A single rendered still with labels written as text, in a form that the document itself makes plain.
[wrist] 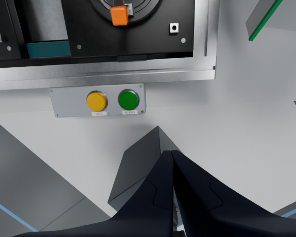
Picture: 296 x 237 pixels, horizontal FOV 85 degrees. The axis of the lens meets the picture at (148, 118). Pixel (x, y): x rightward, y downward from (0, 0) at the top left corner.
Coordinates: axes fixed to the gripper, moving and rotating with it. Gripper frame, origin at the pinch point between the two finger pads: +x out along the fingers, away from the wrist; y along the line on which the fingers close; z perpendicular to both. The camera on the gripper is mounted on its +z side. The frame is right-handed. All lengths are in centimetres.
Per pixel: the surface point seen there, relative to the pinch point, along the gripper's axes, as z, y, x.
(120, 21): 10.8, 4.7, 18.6
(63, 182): -103, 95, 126
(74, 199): -124, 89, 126
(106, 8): 14.7, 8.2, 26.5
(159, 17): 13.3, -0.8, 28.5
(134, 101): -1.8, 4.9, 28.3
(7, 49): 9.7, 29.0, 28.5
